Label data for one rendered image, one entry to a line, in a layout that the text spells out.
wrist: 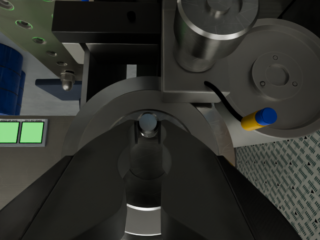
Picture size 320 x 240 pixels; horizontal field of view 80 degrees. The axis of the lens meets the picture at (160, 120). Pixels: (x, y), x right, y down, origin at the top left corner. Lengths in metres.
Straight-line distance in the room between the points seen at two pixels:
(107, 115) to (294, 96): 0.17
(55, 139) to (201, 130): 0.44
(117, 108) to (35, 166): 0.43
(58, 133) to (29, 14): 0.28
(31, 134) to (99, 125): 0.42
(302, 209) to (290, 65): 0.17
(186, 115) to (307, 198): 0.18
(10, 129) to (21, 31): 0.26
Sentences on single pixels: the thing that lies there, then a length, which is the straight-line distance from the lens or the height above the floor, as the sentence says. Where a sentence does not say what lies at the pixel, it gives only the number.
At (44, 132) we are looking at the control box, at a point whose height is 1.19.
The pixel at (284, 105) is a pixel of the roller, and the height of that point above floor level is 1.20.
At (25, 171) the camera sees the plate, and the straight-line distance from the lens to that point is 0.58.
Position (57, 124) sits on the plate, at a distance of 0.56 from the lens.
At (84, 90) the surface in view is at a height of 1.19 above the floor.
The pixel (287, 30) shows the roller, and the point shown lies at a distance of 0.25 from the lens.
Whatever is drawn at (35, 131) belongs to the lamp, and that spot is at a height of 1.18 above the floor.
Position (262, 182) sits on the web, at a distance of 0.36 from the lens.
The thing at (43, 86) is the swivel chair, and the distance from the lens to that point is 2.21.
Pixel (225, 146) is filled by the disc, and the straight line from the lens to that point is 0.18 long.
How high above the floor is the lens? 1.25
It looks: 12 degrees down
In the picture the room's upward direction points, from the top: 180 degrees clockwise
